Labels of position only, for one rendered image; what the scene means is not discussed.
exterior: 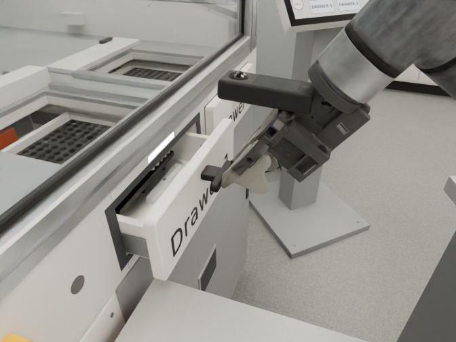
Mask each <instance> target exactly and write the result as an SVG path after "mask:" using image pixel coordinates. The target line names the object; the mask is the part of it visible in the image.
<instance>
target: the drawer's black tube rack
mask: <svg viewBox="0 0 456 342"><path fill-rule="evenodd" d="M166 155H167V157H163V161H159V165H158V166H154V167H155V169H154V170H151V171H150V172H149V173H148V174H147V175H146V176H145V177H144V178H143V179H142V180H141V181H140V182H139V184H137V186H135V188H133V190H132V191H131V192H130V193H129V194H128V195H127V196H126V197H125V198H124V200H123V201H122V202H121V203H120V204H119V205H118V206H117V207H116V208H115V212H116V214H120V215H122V214H123V213H124V212H125V211H126V210H127V209H128V207H129V206H130V205H131V204H132V202H133V201H134V200H135V199H136V198H137V197H138V196H139V195H140V194H141V193H144V192H145V188H146V187H147V186H148V184H149V183H150V182H151V181H152V180H153V179H154V178H155V177H156V176H157V175H158V174H159V172H160V171H161V170H165V169H166V168H165V165H166V164H167V163H168V162H169V161H170V160H171V159H172V158H173V157H174V151H170V153H168V154H166Z"/></svg>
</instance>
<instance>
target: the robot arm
mask: <svg viewBox="0 0 456 342"><path fill-rule="evenodd" d="M412 64H414V65H415V66H416V67H417V68H418V69H419V70H420V71H421V72H423V73H424V74H425V75H427V76H428V77H429V78H430V79H431V80H432V81H433V82H434V83H436V84H437V85H438V86H440V87H441V88H442V89H443V90H444V91H445V92H446V93H448V94H449V95H450V96H452V97H453V98H454V99H455V100H456V0H369V1H368V2H367V3H366V4H365V5H364V7H363V8H362V9H361V10H360V11H359V12H358V13H357V14H356V15H355V16H354V17H353V18H352V19H351V21H350V22H349V23H348V24H347V25H346V26H345V27H344V28H343V29H342V30H341V32H340V33H339V34H338V35H337V36H336V37H335V38H334V39H333V40H332V41H331V42H330V43H329V44H328V45H327V46H326V48H325V49H324V50H323V51H322V52H321V53H320V55H319V56H318V59H317V60H316V61H315V62H314V63H313V64H312V65H311V66H310V67H309V69H308V71H307V73H308V76H309V79H310V81H311V82H306V81H298V80H293V79H285V78H280V77H272V76H267V75H259V74H254V73H245V72H243V71H232V70H230V71H228V72H227V73H226V74H225V75H224V76H223V77H221V78H220V79H219V81H218V87H217V96H218V98H220V99H222V100H230V101H234V102H241V103H246V104H250V105H257V106H262V107H269V108H273V110H272V111H271V113H270V114H268V116H267V117H266V118H265V120H264V121H263V123H262V124H261V126H260V127H259V128H258V129H257V130H256V132H255V133H254V134H253V135H252V136H251V137H250V138H249V139H248V141H247V142H246V143H245V144H244V146H243V147H242V148H241V149H240V150H239V151H238V152H237V154H236V155H235V156H234V158H233V159H232V160H231V164H230V167H229V168H228V169H227V170H226V171H225V172H224V173H223V175H222V180H221V187H222V188H226V187H228V186H229V185H230V184H231V183H237V184H239V185H241V186H243V187H245V188H247V189H249V190H251V191H253V192H255V193H257V194H264V193H266V192H267V191H268V190H269V184H268V182H267V180H266V178H265V171H266V170H267V171H270V172H271V171H274V170H276V169H277V168H278V163H280V164H281V165H282V166H284V167H285V169H287V171H286V172H287V173H289V175H291V176H292V177H293V178H295V179H296V180H297V181H298V182H302V181H303V180H304V179H306V178H307V177H308V176H309V175H310V174H312V173H313V172H314V171H316V170H317V169H318V168H319V167H320V166H322V165H323V164H324V163H326V162H327V161H328V160H329V159H330V153H331V152H332V151H333V150H334V149H335V148H336V147H338V146H339V145H340V144H341V143H342V142H343V141H345V140H346V139H347V138H349V137H350V136H351V135H352V134H353V133H354V132H356V131H357V130H358V129H360V128H361V127H362V126H363V125H364V124H365V123H367V122H368V121H369V120H370V119H371V117H370V115H369V112H370V109H371V107H370V106H369V105H368V104H367V103H368V102H369V101H370V100H371V99H373V98H374V97H375V96H376V95H377V94H378V93H380V91H381V90H383V89H384V88H385V87H386V86H388V85H389V84H390V83H391V82H392V81H393V80H395V78H397V77H398V76H399V75H400V74H401V73H403V72H404V71H405V70H407V69H408V68H409V67H410V66H411V65H412ZM275 158H276V159H277V161H276V159H275ZM277 162H278V163H277ZM251 164H252V165H251ZM250 165H251V166H250ZM314 165H316V166H315V167H313V166H314ZM312 167H313V168H312ZM310 168H312V169H311V170H310V171H309V172H308V173H306V171H308V170H309V169H310ZM304 173H306V174H305V175H304Z"/></svg>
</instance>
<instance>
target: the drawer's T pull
mask: <svg viewBox="0 0 456 342"><path fill-rule="evenodd" d="M230 164H231V161H229V160H227V161H225V163H224V164H223V166H222V168H221V167H217V166H211V165H207V166H206V167H205V168H204V170H203V172H202V173H201V179H202V180H205V181H210V182H212V183H211V185H210V190H211V192H215V193H217V192H219V190H220V188H221V180H222V175H223V173H224V172H225V171H226V170H227V169H228V168H229V167H230Z"/></svg>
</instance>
